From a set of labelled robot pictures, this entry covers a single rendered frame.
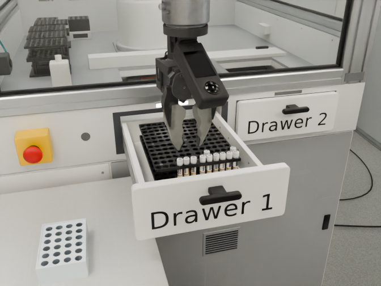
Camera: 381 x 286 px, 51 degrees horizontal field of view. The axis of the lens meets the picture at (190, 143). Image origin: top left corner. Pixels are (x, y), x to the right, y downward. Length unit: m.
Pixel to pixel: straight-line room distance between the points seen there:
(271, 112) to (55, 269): 0.64
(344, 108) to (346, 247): 1.01
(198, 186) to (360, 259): 1.43
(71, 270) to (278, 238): 0.77
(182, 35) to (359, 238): 1.70
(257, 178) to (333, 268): 1.26
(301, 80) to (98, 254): 0.67
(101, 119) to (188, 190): 0.36
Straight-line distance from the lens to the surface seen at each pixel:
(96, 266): 0.78
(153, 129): 0.94
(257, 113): 1.05
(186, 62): 0.61
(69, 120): 0.97
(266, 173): 0.73
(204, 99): 0.57
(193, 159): 0.78
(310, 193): 1.30
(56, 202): 0.97
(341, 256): 2.02
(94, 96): 0.95
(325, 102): 1.14
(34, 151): 0.93
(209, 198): 0.67
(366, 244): 2.14
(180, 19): 0.61
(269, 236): 1.33
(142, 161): 0.93
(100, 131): 0.98
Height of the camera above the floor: 1.29
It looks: 27 degrees down
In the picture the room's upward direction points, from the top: straight up
